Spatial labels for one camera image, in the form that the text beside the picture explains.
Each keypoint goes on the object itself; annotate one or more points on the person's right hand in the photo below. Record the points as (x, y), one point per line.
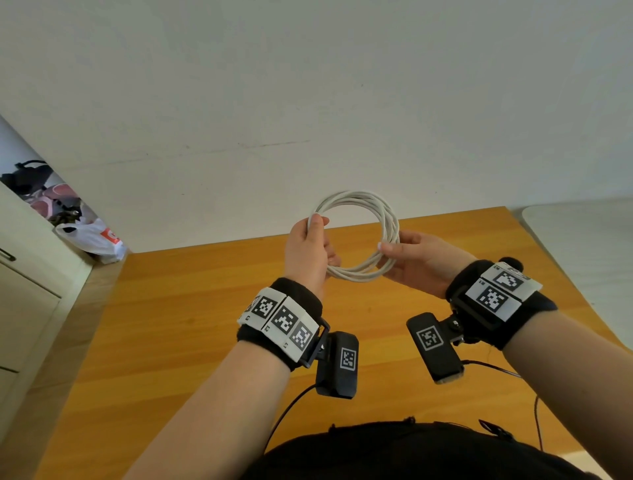
(425, 262)

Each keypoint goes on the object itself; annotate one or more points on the person's left hand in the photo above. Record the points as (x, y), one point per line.
(306, 257)

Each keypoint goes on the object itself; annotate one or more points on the person's left forearm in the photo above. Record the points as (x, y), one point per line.
(212, 415)

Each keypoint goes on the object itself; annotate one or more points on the person's right forearm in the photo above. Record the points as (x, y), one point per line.
(573, 381)

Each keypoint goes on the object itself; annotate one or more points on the person's black shirt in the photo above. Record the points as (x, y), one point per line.
(420, 452)

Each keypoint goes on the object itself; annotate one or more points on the black left wristband with markers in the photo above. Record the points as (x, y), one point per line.
(282, 316)

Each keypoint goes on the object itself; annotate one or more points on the black wristband with markers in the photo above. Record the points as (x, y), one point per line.
(282, 316)
(494, 296)

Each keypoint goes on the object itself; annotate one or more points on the black right wristband with markers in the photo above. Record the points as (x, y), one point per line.
(494, 296)

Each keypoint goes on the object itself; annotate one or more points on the white side table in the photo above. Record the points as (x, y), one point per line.
(583, 257)

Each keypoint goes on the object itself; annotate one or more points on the white plastic bag red label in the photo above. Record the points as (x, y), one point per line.
(89, 237)

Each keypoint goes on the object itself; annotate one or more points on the white drawer cabinet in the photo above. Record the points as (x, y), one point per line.
(29, 306)

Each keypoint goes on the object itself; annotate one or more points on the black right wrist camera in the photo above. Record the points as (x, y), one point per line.
(435, 346)

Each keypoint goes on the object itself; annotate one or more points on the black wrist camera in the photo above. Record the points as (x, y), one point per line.
(435, 346)
(338, 366)

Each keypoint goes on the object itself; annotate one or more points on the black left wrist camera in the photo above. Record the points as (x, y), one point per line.
(338, 366)

